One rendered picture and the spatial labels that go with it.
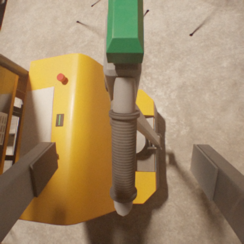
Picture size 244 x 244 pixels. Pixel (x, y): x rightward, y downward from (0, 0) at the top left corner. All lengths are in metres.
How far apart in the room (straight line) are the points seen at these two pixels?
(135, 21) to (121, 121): 0.11
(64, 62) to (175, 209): 1.32
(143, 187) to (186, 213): 0.49
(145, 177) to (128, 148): 1.02
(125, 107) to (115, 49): 0.07
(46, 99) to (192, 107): 1.18
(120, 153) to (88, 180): 0.64
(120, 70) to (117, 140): 0.09
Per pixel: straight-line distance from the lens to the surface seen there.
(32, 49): 2.74
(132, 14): 0.20
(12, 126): 1.89
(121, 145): 0.22
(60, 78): 0.90
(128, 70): 0.21
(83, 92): 0.88
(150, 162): 1.28
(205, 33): 2.00
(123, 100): 0.21
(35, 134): 0.93
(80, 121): 0.84
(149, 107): 1.31
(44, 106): 0.94
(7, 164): 1.86
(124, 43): 0.18
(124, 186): 0.25
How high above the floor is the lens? 1.56
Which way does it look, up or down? 68 degrees down
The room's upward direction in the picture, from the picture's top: 52 degrees counter-clockwise
